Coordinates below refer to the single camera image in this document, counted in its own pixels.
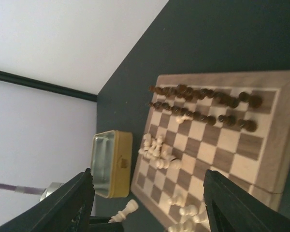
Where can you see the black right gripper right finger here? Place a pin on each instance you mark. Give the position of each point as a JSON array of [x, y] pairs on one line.
[[231, 209]]

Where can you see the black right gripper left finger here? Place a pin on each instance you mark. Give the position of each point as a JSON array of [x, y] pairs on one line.
[[69, 207]]

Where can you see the light wooden king piece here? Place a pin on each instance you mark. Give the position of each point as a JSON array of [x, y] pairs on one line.
[[130, 207]]

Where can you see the pile of light pieces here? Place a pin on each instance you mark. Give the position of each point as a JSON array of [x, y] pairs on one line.
[[152, 149]]

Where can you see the yellow metal tin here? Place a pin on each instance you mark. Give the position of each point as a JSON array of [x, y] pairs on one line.
[[111, 163]]

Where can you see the wooden chessboard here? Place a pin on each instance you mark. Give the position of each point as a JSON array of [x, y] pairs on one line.
[[256, 161]]

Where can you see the light wooden fallen pawn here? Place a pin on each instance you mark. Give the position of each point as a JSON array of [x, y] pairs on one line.
[[183, 118]]

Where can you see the dark wooden pawn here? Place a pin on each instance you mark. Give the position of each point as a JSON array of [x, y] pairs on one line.
[[153, 104]]

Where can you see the dark wooden corner rook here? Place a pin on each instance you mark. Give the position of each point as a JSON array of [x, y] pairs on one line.
[[153, 89]]

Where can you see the black left frame post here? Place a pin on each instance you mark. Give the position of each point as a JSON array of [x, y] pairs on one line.
[[40, 85]]

